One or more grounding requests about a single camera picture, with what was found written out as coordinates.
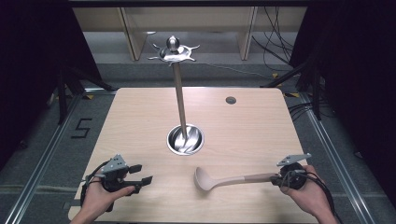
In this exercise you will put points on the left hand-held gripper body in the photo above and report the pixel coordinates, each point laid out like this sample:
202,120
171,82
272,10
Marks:
114,174

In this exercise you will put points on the aluminium floor rail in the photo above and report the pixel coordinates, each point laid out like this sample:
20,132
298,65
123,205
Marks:
40,161
336,161

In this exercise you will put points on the steel utensil stand with hooks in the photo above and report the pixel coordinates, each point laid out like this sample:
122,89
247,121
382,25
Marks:
180,93

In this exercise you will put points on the black metal stand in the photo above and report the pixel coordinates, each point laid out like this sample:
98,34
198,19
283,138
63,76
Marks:
62,93
316,90

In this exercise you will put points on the dark curtain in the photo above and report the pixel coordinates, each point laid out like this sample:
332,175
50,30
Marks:
31,62
358,77

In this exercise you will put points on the person's right hand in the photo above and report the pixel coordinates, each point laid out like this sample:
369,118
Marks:
309,193

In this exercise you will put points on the light wooden shelf unit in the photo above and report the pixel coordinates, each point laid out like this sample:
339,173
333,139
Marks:
186,21

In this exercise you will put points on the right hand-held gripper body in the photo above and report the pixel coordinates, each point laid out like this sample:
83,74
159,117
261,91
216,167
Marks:
292,175

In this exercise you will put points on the person's left hand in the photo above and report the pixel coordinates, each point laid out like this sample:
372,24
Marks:
99,196

